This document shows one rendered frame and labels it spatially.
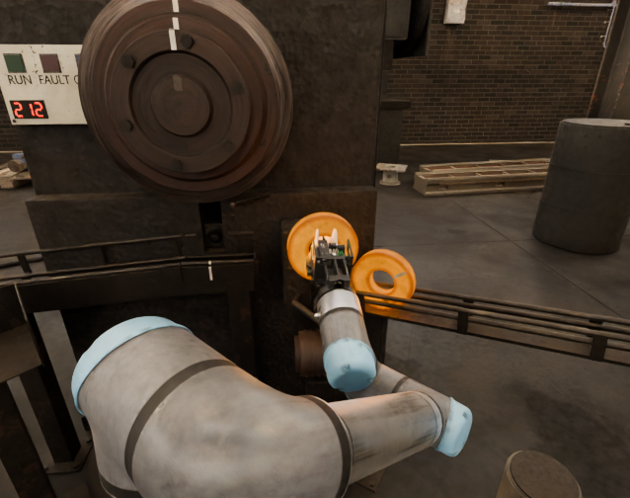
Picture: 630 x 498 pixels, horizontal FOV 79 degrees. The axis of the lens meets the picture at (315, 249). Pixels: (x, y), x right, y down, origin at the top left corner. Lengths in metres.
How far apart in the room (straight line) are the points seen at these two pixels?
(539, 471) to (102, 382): 0.75
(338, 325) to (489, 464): 1.05
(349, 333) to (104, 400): 0.35
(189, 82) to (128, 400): 0.66
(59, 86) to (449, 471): 1.58
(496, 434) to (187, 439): 1.44
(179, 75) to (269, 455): 0.73
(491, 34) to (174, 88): 7.37
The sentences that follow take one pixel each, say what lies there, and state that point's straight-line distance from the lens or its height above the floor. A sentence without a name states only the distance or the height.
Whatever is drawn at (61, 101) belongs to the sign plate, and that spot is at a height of 1.11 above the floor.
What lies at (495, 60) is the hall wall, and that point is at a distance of 8.06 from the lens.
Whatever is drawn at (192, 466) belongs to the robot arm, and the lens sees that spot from 0.31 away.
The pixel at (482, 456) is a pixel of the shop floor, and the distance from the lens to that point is 1.58.
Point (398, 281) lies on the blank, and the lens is 0.95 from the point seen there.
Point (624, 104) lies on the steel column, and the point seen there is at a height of 0.93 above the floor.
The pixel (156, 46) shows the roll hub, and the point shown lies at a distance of 0.90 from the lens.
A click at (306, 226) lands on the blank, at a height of 0.88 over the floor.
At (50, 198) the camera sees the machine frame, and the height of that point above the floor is 0.87.
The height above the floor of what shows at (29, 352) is 0.61.
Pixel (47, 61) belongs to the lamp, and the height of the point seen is 1.20.
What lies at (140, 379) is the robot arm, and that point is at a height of 0.95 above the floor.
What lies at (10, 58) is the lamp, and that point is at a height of 1.21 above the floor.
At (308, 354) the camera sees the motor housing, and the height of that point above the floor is 0.51.
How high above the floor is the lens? 1.17
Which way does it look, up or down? 24 degrees down
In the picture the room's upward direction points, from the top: straight up
